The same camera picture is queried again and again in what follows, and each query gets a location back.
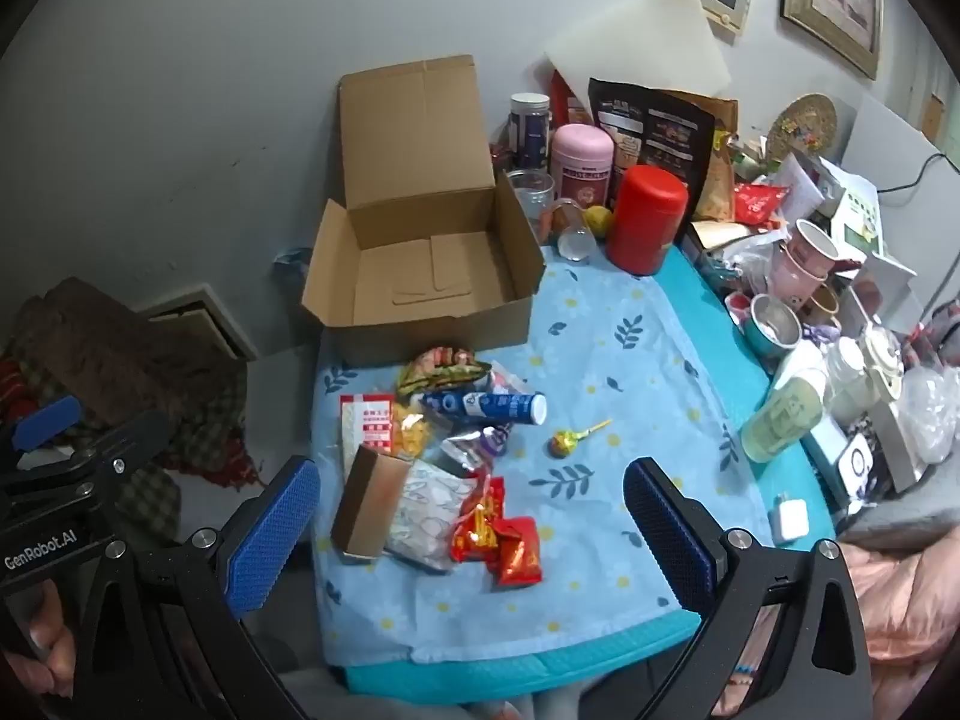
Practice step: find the silver purple snack packet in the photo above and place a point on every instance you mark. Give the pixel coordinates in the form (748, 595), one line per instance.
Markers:
(480, 441)

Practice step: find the blue white tube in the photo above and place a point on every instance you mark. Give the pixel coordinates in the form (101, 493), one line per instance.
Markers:
(487, 405)

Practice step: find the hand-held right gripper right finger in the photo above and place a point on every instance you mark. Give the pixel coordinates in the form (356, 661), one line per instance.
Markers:
(667, 532)

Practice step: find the round woven plate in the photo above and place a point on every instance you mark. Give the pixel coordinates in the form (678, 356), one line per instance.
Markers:
(806, 124)

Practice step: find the pink quilt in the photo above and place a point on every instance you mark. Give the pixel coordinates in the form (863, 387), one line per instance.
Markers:
(915, 600)

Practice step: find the white foam board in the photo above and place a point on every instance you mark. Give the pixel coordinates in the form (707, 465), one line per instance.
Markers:
(637, 37)

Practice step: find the overturned clear glass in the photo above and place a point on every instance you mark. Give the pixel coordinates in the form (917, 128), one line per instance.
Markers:
(574, 236)

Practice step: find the green checked cloth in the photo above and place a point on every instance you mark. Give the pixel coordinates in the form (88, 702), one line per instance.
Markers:
(150, 495)

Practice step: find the red gold snack packet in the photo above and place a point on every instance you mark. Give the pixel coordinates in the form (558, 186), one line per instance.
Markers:
(480, 521)

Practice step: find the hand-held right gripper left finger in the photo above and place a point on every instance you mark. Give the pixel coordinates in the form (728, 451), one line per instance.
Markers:
(274, 532)

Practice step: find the yellow fruit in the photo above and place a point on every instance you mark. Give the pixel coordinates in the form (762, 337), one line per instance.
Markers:
(598, 219)

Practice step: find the red bag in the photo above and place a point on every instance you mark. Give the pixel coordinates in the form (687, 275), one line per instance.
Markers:
(559, 97)

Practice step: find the red white snack packet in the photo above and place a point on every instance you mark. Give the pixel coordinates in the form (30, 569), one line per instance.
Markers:
(365, 427)

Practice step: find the brown orange snack bag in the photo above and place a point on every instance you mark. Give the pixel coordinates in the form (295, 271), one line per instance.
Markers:
(724, 157)

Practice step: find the steel bowl teal outside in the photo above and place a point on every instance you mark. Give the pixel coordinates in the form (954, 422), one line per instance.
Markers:
(772, 322)

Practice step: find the white flat board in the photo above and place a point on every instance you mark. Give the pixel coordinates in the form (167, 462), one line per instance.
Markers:
(892, 127)

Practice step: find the person's left hand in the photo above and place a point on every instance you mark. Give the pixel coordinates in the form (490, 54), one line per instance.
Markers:
(37, 645)

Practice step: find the dark blue jar white lid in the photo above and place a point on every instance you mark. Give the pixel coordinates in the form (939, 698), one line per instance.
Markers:
(529, 131)

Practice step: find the red canister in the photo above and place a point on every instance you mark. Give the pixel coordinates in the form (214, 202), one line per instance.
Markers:
(649, 217)

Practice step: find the black snack bag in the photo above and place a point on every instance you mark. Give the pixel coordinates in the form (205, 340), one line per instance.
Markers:
(652, 135)

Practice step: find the brown blanket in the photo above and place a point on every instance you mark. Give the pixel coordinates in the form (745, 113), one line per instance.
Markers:
(112, 360)

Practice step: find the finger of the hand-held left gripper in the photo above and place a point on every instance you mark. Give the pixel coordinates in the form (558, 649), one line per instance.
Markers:
(127, 441)
(45, 421)

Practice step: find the yellow snack packet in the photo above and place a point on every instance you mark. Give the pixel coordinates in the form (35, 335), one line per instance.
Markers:
(414, 435)

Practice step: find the white teapot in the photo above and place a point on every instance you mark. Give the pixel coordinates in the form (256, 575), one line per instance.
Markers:
(881, 360)

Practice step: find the clear white plastic packet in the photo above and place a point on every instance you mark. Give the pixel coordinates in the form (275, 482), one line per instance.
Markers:
(427, 529)

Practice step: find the green red snack packet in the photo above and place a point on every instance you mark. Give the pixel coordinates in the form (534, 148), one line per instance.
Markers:
(442, 373)

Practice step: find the clear plastic bag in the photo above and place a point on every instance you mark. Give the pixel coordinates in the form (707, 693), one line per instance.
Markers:
(930, 412)

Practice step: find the gold lollipop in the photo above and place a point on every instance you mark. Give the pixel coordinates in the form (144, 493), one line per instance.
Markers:
(564, 444)

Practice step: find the small brown carton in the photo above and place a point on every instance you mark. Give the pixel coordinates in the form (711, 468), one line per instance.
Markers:
(371, 510)

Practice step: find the white wall vent panel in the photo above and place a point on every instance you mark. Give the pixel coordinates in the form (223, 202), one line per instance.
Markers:
(195, 322)

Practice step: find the pink jar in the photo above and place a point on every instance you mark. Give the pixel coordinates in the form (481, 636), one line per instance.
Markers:
(581, 165)

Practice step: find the light blue floral tablecloth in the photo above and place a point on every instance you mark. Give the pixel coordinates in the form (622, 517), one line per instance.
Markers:
(600, 360)

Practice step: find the white box with round dial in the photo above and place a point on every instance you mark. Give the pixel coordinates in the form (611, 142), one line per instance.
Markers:
(855, 461)

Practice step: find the brown cardboard box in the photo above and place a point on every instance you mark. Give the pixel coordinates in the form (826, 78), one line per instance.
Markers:
(420, 165)

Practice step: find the clear glass jar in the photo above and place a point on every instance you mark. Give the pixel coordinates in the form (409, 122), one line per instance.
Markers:
(532, 199)

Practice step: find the red plaid cloth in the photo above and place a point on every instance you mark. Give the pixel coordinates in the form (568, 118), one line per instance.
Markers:
(15, 390)

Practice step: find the small red packet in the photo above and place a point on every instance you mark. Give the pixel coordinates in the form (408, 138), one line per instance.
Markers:
(757, 202)

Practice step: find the pale green cup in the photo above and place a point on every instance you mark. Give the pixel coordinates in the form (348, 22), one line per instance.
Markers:
(780, 412)

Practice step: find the white charger plug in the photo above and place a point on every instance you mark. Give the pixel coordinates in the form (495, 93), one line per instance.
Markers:
(787, 519)

